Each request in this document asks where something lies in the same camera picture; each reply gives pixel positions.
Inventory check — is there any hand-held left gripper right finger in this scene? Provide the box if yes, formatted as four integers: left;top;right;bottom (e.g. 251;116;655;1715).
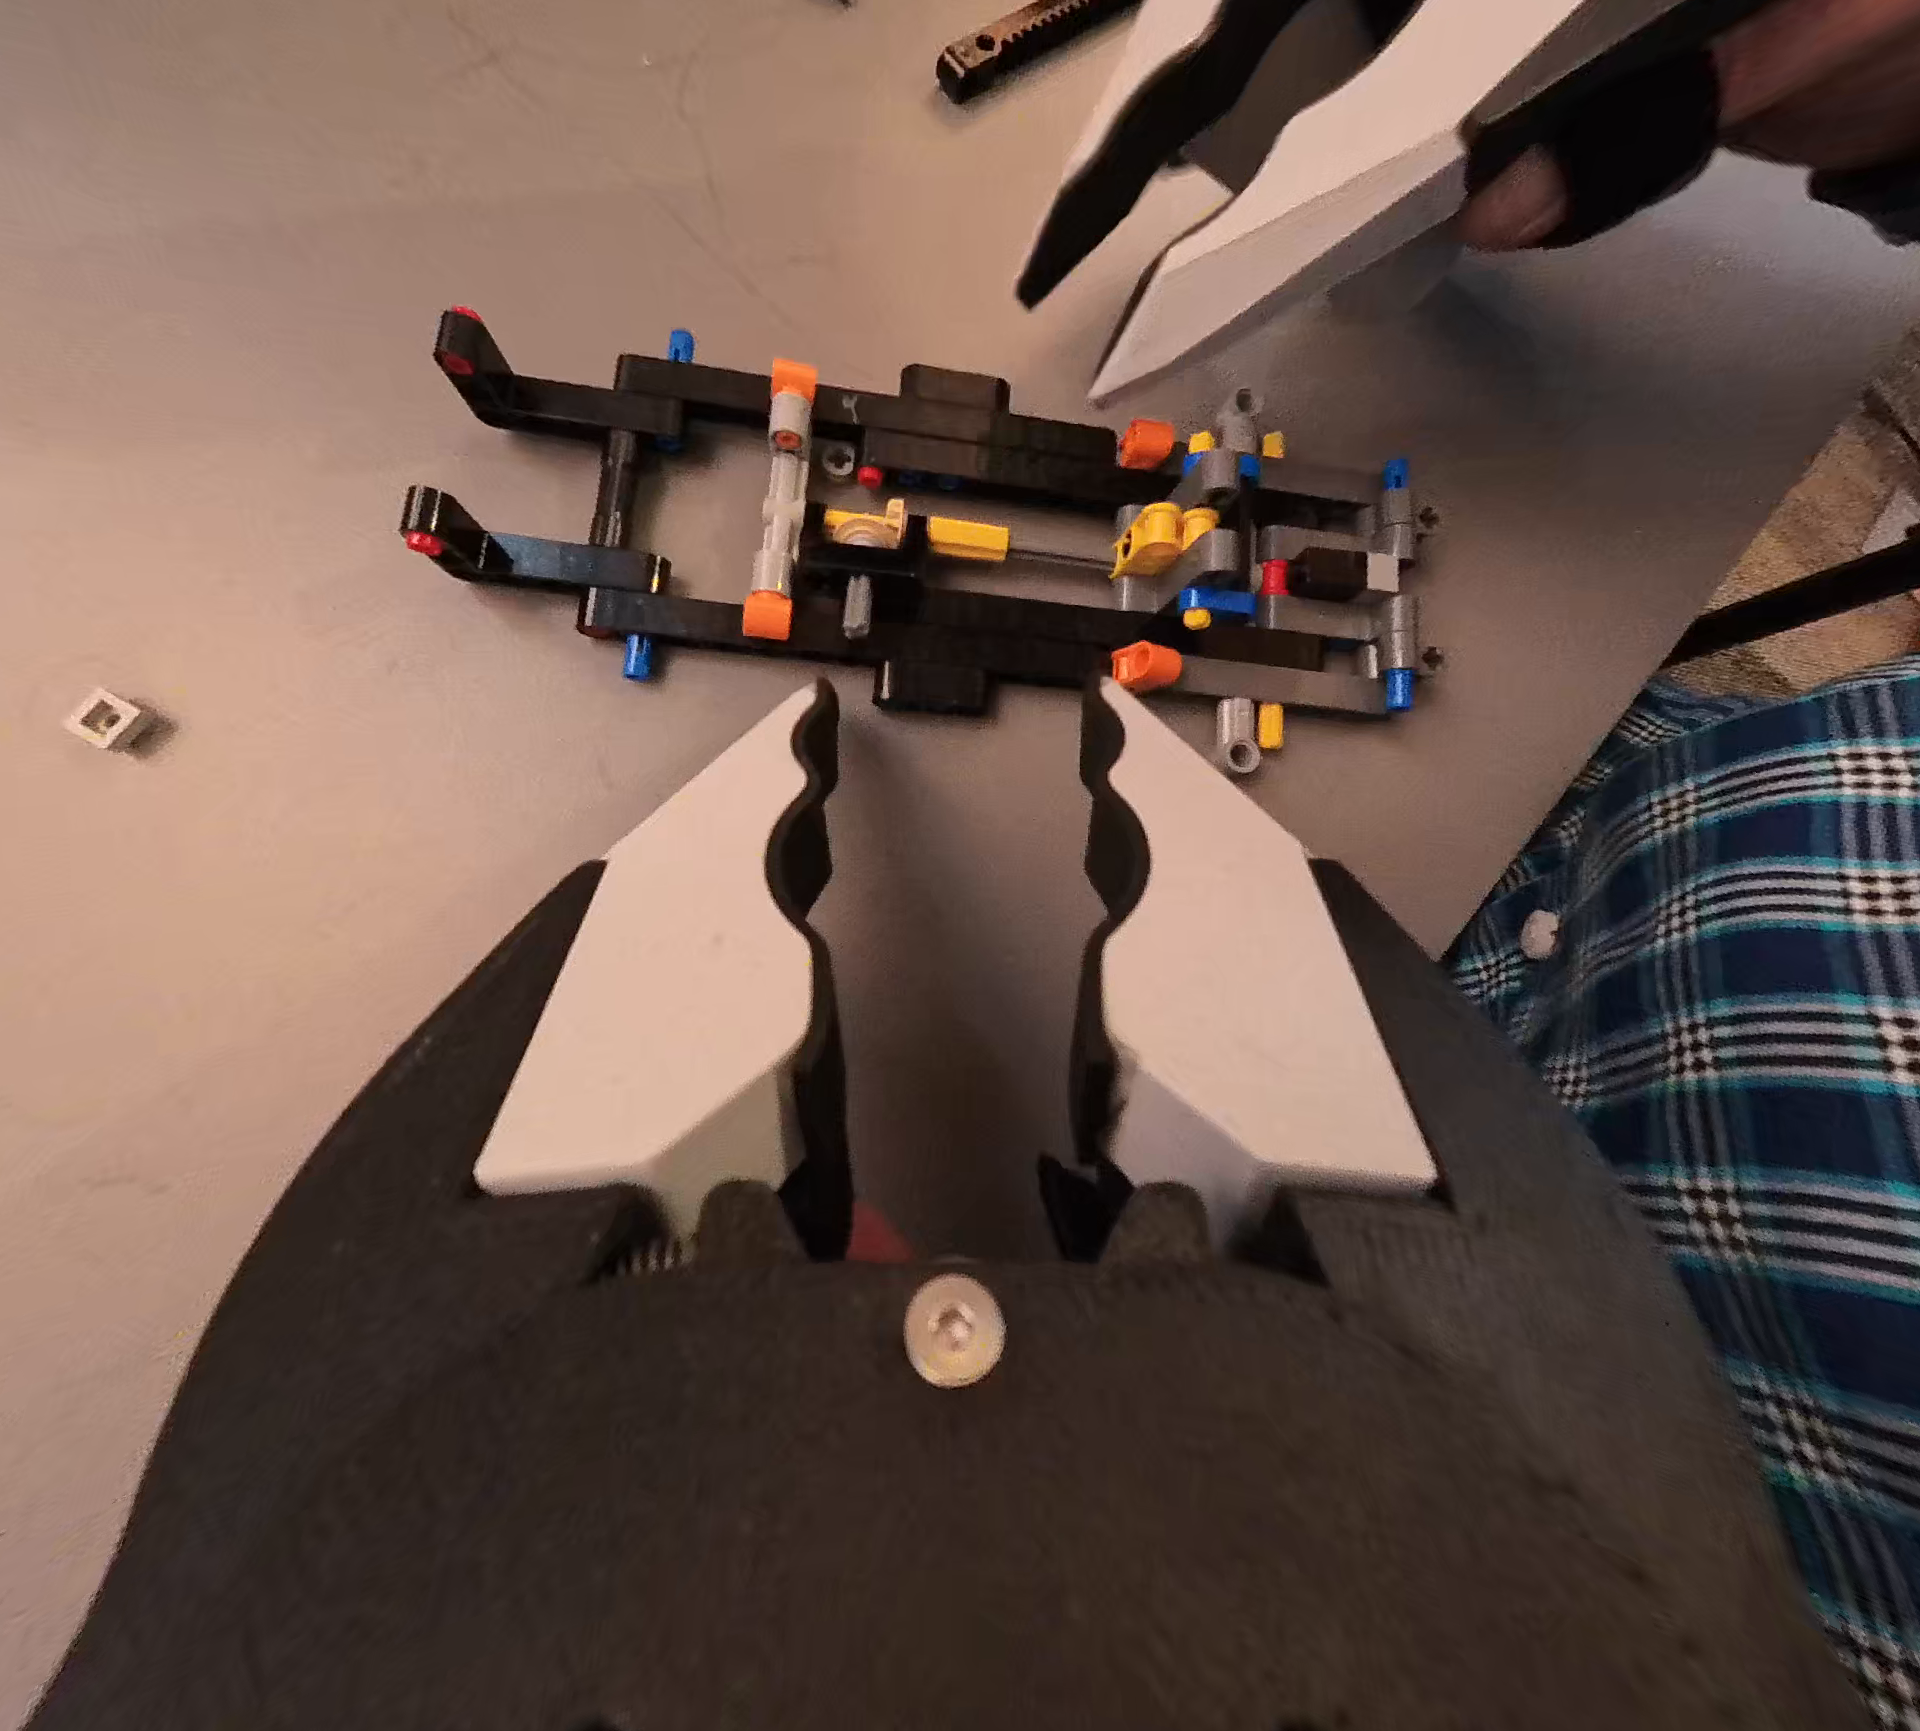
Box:
1038;676;1445;1264

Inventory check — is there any blue plaid shirt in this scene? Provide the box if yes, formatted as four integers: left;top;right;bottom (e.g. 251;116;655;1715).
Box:
1439;670;1920;1731

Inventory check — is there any person's right hand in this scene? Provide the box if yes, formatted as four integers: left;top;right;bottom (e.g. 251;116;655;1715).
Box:
1464;0;1920;256

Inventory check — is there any small grey square lego piece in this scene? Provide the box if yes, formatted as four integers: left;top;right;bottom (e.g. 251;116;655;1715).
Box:
62;686;160;756

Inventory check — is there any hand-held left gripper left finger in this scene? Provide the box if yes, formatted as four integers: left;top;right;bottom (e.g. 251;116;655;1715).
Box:
470;676;854;1264

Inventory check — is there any black metal bar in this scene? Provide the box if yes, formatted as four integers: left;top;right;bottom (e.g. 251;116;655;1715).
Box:
1662;538;1920;672

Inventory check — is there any black lego gear rack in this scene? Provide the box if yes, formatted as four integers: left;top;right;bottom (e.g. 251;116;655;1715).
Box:
936;0;1188;108

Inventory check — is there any black lego chassis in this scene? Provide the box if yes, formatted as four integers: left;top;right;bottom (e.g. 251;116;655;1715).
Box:
395;306;1450;774

